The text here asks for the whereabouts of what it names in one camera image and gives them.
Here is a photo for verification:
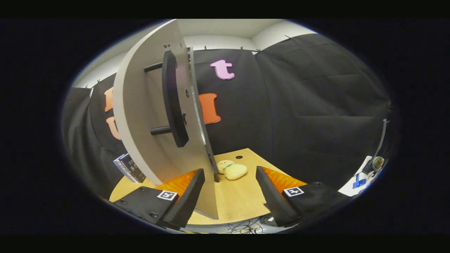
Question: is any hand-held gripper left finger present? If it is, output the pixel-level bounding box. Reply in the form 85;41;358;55
112;169;205;231

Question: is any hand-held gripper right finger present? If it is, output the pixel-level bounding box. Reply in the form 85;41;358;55
256;166;352;228

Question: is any light grey cabinet door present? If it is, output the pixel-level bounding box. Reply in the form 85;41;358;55
112;19;220;220

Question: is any black door handle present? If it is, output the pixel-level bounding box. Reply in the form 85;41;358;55
143;49;189;148

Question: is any grey cabinet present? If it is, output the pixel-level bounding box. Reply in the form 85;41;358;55
188;47;220;183

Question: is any yellow plush toy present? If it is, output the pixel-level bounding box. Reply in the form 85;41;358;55
216;160;248;181

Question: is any dark book set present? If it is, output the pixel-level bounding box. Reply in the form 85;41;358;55
113;153;146;183

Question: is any white side table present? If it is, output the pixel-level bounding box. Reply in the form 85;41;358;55
338;156;387;197

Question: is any black backdrop cloth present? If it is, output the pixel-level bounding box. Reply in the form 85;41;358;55
62;33;401;197

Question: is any grey stand pole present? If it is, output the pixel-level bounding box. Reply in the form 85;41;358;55
373;119;388;158

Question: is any tangle of black cables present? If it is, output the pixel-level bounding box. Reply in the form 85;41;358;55
227;215;278;234

